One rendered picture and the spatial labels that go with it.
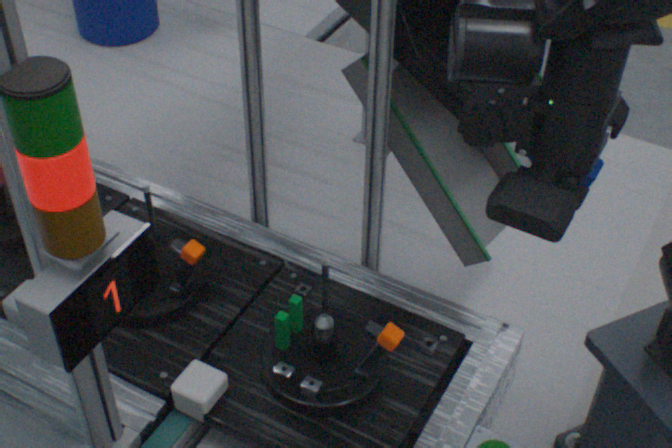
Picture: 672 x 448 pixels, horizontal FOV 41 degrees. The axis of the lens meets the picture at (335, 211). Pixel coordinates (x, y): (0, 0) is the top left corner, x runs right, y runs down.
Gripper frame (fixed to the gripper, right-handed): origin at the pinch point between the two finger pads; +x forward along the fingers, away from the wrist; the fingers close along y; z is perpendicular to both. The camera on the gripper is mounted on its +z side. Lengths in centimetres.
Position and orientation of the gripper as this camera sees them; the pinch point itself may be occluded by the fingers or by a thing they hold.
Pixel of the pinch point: (550, 203)
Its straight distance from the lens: 78.5
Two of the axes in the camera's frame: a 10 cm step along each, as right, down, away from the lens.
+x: -0.3, 7.5, 6.7
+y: -4.9, 5.7, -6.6
